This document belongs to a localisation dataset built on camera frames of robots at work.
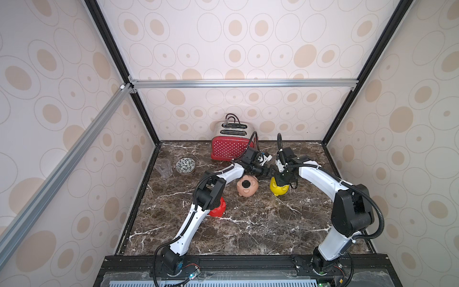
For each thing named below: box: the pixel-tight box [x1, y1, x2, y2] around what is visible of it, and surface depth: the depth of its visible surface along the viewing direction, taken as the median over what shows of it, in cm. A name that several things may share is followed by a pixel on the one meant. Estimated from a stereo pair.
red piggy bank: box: [208, 196, 227, 218], surface depth 84 cm
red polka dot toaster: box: [210, 120, 255, 162], surface depth 104 cm
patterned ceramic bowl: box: [175, 157, 197, 174], surface depth 107 cm
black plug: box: [241, 179, 252, 189], surface depth 91 cm
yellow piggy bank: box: [269, 176, 290, 197], surface depth 90 cm
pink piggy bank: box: [236, 175, 259, 198], surface depth 91 cm
